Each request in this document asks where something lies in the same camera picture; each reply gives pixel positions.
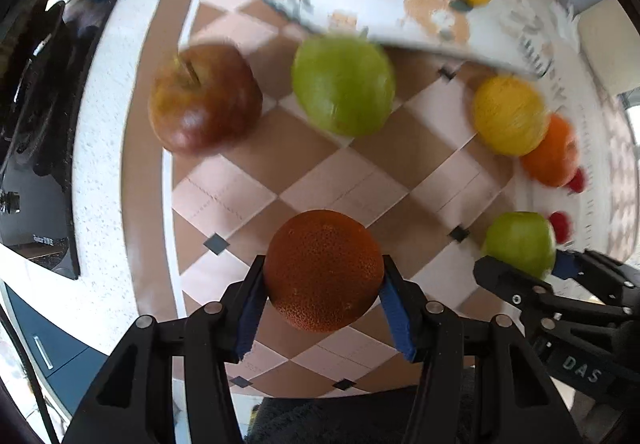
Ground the checkered table mat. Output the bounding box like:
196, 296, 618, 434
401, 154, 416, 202
120, 0, 591, 400

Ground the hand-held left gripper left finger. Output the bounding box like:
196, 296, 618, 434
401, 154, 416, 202
62, 254, 267, 444

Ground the patterned oval plate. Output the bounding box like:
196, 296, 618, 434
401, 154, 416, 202
256, 0, 571, 81

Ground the small green apple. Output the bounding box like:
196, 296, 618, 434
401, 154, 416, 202
481, 211, 557, 280

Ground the red apple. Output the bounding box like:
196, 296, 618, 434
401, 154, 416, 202
148, 43, 263, 156

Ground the large green apple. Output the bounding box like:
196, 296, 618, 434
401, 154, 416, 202
291, 35, 396, 137

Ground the black cooktop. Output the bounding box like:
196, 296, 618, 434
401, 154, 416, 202
0, 0, 139, 281

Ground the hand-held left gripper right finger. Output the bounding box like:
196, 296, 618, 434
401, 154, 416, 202
379, 255, 583, 444

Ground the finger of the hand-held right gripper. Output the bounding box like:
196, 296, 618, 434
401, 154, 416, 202
472, 256, 637, 336
551, 248, 640, 307

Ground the small red fruit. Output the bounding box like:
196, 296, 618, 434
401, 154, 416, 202
548, 211, 573, 245
565, 168, 587, 195

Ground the blue cabinet drawer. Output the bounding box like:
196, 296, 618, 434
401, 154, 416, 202
0, 284, 108, 407

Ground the dark orange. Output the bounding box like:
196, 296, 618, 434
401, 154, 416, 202
263, 209, 386, 332

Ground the bright orange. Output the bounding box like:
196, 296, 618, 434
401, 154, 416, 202
520, 113, 580, 188

